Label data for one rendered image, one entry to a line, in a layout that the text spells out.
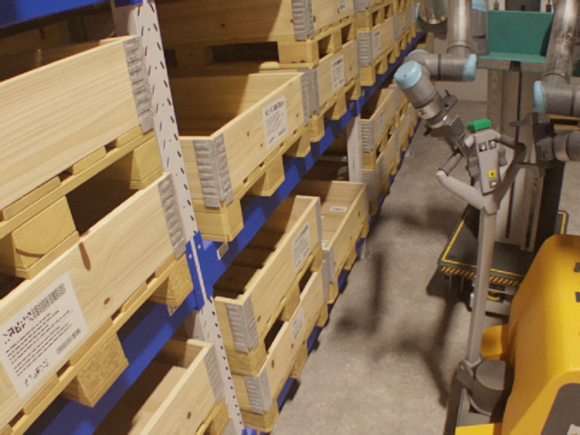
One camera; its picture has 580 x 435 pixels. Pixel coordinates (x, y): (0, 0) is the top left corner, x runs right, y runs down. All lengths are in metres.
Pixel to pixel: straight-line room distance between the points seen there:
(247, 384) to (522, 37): 2.06
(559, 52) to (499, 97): 1.23
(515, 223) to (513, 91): 0.78
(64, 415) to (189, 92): 1.61
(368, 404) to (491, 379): 0.72
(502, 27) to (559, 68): 1.17
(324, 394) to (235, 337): 0.96
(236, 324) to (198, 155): 0.60
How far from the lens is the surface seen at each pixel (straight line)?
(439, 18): 2.58
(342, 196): 3.32
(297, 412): 2.61
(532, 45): 2.75
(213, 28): 2.40
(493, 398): 2.17
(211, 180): 1.53
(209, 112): 2.39
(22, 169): 0.95
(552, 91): 1.55
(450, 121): 1.65
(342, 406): 2.62
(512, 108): 2.93
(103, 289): 1.13
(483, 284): 2.01
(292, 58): 2.26
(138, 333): 1.37
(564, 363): 1.65
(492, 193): 1.84
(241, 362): 1.91
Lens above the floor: 1.97
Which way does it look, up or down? 29 degrees down
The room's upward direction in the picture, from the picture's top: 7 degrees counter-clockwise
